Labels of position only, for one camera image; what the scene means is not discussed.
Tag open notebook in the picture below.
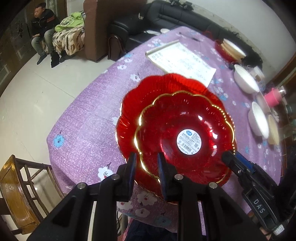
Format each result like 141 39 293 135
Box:
145 40 216 87

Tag purple floral tablecloth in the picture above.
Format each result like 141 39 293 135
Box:
46 26 284 235

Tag large red plate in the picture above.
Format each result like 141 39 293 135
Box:
116 74 226 197

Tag black leather sofa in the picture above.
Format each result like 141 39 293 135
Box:
108 1 263 67

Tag wooden chair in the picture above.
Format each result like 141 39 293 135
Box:
1 155 64 235

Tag black gadgets on sofa back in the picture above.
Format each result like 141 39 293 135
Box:
169 0 193 11

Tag white paper bowl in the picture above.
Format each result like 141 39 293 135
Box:
234 64 259 94
255 92 271 114
248 101 269 139

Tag bottle with pink knit sleeve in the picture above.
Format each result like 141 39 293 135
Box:
264 86 287 108

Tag beige plastic bowl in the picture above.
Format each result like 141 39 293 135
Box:
268 114 280 145

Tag red plate with gold rim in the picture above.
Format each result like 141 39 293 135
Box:
134 91 236 185

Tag seated man in black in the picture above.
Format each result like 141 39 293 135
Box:
31 3 60 68

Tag brown armchair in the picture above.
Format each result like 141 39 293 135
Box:
83 0 147 62

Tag stack of bowls on red plate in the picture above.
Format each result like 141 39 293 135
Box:
215 39 246 63

